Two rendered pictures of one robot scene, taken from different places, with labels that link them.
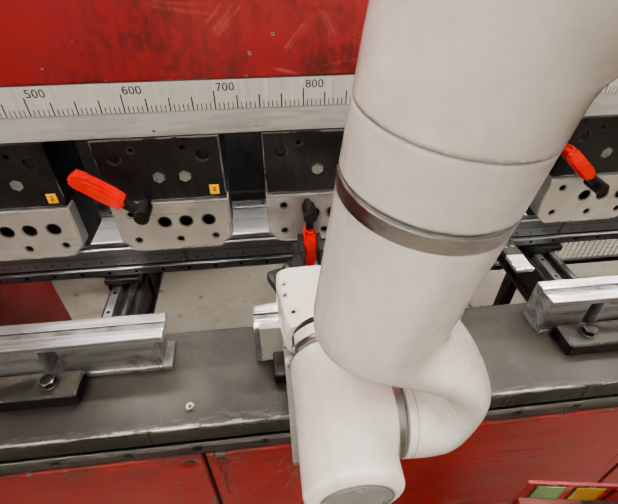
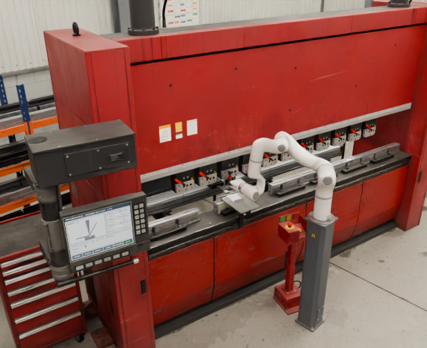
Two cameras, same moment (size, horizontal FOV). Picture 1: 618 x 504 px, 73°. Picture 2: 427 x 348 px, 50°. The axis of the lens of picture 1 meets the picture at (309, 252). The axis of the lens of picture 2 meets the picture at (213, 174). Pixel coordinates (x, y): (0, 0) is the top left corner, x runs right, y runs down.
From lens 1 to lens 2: 3.01 m
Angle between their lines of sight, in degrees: 26
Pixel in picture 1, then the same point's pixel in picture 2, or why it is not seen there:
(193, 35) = (215, 149)
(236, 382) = (215, 218)
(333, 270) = (251, 167)
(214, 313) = not seen: hidden behind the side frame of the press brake
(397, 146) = (255, 157)
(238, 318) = not seen: hidden behind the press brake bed
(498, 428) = (271, 218)
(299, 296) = (236, 182)
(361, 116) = (252, 156)
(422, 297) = (258, 166)
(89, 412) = (190, 230)
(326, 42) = (230, 146)
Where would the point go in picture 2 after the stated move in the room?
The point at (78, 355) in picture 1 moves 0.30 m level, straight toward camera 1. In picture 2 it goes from (182, 219) to (219, 226)
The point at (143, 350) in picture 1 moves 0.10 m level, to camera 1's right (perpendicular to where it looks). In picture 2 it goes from (195, 215) to (206, 212)
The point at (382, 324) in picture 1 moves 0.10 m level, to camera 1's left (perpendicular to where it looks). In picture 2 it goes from (255, 170) to (243, 172)
